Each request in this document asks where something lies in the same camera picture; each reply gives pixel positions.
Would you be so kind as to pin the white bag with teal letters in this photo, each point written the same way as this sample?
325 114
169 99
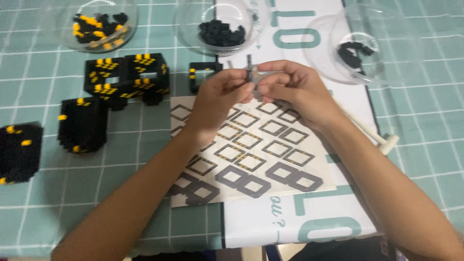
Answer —
261 224

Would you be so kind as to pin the thin black brick strip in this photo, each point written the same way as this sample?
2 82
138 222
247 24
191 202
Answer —
249 64

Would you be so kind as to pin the person's dark clothing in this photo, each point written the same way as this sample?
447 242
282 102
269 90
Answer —
337 252

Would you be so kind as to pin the pile of black yellow bricks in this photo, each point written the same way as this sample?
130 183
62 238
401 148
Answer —
98 29

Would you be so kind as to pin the person's right hand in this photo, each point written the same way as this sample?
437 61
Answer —
301 94

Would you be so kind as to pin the tall black brick block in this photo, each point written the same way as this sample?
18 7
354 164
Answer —
83 125

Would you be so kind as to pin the small pile of black bricks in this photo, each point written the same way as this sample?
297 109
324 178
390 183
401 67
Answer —
351 54

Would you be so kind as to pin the clear bowl with few black bricks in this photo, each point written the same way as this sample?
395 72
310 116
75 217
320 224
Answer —
391 43

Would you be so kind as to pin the clear bowl with yellow bricks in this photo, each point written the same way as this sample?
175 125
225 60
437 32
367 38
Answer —
65 32

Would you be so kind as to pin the small black brick frame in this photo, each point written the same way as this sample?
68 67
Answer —
194 74

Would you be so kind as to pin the printed instruction sheet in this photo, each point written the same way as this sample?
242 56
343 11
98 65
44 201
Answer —
261 159

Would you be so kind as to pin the large pile of black bricks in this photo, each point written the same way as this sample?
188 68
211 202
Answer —
222 33

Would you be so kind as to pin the wide black brick block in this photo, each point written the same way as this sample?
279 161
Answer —
20 154

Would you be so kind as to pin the black yellow double frame model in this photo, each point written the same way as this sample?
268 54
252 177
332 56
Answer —
123 78

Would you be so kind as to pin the clear bowl with many black bricks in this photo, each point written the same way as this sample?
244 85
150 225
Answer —
188 32

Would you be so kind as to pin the white plastic hammer tool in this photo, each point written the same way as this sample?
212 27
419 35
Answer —
377 137

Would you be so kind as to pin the teal checked tablecloth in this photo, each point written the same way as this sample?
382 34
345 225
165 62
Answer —
108 174

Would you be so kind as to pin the person's left hand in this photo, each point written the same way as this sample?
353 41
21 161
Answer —
214 105

